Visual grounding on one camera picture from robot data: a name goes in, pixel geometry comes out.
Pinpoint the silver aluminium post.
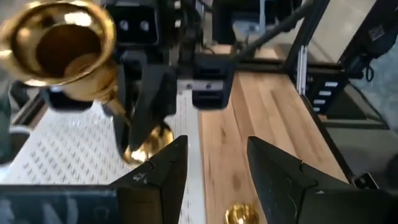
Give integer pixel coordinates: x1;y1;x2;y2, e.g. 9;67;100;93
295;45;309;96

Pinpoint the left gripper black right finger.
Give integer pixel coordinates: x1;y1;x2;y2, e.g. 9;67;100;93
247;136;357;224

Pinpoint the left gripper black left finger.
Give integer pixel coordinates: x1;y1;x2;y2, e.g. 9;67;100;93
108;134;189;224

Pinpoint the tall gold candlestick holder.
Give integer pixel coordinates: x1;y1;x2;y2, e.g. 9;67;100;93
224;202;261;224
0;0;175;166

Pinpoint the small camera box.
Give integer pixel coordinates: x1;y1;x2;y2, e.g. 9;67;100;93
353;172;381;190

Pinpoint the white perforated metal riser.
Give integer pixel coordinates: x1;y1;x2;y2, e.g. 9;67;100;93
0;79;208;224

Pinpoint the black block with white labels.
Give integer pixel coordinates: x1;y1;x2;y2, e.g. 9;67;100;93
306;73;349;114

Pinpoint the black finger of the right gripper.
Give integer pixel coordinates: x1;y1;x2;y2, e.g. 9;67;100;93
112;113;131;155
128;63;178;152

